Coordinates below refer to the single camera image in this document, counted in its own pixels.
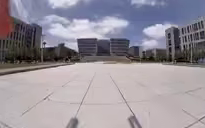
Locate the wide stone stairway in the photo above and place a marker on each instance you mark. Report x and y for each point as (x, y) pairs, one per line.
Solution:
(105, 59)

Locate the grey glass-fronted building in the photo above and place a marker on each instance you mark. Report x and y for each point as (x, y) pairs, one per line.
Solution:
(103, 46)

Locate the pale concrete slab plaza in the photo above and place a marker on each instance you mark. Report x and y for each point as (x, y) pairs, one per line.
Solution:
(103, 83)

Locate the low dark building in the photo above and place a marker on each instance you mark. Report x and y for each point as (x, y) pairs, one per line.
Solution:
(60, 51)

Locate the low grey building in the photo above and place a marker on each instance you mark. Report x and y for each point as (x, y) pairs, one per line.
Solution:
(150, 53)

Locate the pole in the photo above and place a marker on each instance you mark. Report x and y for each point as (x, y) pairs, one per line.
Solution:
(42, 50)

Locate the robot's own part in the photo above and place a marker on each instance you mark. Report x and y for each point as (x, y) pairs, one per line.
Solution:
(134, 122)
(72, 123)

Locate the dark kerb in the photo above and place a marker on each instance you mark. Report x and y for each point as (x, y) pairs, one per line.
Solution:
(26, 69)

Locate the row of trees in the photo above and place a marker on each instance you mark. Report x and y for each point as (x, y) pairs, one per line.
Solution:
(190, 53)
(21, 53)

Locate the grass strip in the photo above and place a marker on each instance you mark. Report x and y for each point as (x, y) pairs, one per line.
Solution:
(16, 65)

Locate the grey building with red panel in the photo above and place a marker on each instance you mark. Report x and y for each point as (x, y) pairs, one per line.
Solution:
(16, 36)

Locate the pale grey office building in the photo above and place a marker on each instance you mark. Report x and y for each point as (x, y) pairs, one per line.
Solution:
(193, 36)

